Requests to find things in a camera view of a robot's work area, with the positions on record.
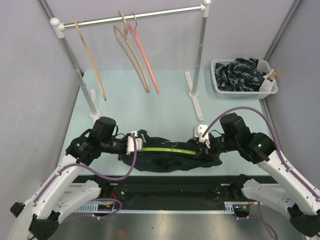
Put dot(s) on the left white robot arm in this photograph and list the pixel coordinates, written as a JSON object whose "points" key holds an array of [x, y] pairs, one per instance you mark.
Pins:
{"points": [[41, 214]]}

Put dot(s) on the beige wooden hanger left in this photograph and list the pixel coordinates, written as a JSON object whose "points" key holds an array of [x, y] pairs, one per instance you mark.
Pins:
{"points": [[91, 59]]}

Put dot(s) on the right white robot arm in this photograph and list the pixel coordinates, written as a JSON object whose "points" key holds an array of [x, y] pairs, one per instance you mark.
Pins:
{"points": [[300, 200]]}

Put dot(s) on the white plastic basket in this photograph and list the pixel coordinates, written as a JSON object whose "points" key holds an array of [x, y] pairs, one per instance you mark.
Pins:
{"points": [[263, 67]]}

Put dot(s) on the white metal clothes rack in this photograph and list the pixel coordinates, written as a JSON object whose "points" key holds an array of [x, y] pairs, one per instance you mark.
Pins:
{"points": [[192, 81]]}

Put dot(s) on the pink plastic hanger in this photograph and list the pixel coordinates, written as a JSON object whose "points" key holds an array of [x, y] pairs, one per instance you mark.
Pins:
{"points": [[135, 37]]}

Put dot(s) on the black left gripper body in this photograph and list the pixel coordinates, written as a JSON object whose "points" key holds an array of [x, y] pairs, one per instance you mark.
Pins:
{"points": [[114, 145]]}

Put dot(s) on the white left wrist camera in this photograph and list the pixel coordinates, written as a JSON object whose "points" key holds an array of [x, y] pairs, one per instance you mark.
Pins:
{"points": [[134, 143]]}

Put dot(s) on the white paper tag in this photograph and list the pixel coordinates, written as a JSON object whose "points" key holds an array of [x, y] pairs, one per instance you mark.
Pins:
{"points": [[269, 81]]}

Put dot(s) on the beige wooden hanger middle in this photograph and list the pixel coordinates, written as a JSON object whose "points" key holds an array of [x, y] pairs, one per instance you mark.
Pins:
{"points": [[121, 35]]}

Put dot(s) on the green plastic hanger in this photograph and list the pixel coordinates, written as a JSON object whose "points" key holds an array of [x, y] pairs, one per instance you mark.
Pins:
{"points": [[170, 147]]}

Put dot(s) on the dark navy sport shorts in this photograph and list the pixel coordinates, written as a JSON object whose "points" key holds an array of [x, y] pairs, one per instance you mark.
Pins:
{"points": [[168, 162]]}

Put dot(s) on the dark patterned cloth in basket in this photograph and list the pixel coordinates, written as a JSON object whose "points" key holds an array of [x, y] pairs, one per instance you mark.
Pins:
{"points": [[240, 75]]}

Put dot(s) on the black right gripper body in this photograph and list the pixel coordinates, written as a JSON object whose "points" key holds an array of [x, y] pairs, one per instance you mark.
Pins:
{"points": [[218, 144]]}

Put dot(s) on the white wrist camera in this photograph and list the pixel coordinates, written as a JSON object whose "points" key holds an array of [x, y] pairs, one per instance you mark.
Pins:
{"points": [[134, 143], [200, 135]]}

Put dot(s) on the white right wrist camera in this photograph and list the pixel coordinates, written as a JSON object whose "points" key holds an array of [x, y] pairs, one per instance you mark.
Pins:
{"points": [[200, 135]]}

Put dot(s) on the white cable duct rail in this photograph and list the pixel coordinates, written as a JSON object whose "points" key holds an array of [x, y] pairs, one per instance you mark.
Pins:
{"points": [[106, 207]]}

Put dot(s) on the beige wooden hanger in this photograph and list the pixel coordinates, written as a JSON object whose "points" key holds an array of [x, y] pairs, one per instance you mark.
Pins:
{"points": [[121, 35], [91, 59]]}

